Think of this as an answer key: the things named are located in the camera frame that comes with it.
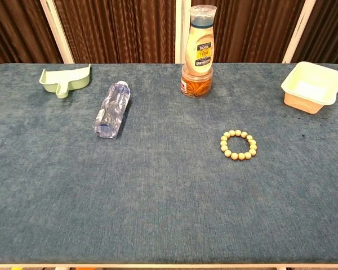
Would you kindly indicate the clear plastic water bottle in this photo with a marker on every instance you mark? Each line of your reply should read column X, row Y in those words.
column 112, row 109

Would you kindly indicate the light green plastic dustpan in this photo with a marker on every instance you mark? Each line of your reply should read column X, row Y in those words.
column 73, row 81

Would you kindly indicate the cream plastic food tray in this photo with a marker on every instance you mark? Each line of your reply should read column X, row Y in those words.
column 298, row 102

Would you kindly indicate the clear jar of rubber bands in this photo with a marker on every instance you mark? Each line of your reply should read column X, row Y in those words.
column 197, row 85

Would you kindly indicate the white screen frame post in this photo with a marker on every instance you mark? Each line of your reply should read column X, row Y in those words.
column 298, row 31
column 56, row 31
column 179, row 31

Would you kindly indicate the blue fabric table cover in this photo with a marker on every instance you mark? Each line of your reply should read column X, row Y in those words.
column 169, row 197

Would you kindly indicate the dark brown pleated curtain panel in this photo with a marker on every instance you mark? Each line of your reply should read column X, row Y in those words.
column 115, row 28
column 329, row 28
column 248, row 28
column 17, row 28

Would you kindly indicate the upside-down mayonnaise squeeze bottle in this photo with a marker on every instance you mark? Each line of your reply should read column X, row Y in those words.
column 200, row 50

